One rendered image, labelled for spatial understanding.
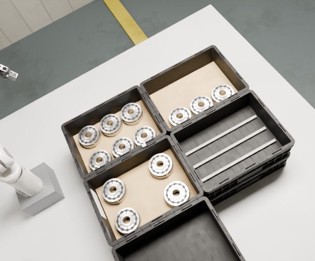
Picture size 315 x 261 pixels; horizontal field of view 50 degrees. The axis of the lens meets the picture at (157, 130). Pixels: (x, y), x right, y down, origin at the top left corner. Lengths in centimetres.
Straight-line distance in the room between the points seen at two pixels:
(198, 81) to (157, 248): 78
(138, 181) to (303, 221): 69
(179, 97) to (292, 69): 132
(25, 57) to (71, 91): 147
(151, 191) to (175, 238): 21
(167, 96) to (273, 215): 70
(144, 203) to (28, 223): 59
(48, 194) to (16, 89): 172
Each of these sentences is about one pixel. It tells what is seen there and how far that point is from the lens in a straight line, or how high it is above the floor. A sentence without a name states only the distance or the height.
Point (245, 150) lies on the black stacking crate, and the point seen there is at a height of 83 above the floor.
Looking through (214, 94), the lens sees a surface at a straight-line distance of 156.
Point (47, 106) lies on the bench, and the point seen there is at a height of 70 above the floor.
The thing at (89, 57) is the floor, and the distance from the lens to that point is 308.
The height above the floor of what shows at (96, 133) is 86.
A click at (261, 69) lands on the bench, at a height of 70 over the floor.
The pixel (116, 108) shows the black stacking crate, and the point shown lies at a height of 86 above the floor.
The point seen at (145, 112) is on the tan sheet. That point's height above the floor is 83.
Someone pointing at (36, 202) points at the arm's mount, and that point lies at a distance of 164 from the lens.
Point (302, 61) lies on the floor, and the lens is 280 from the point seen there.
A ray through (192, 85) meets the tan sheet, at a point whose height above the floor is 83.
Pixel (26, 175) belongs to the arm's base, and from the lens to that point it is 153.
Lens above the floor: 216
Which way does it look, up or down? 60 degrees down
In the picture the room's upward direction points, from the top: 22 degrees counter-clockwise
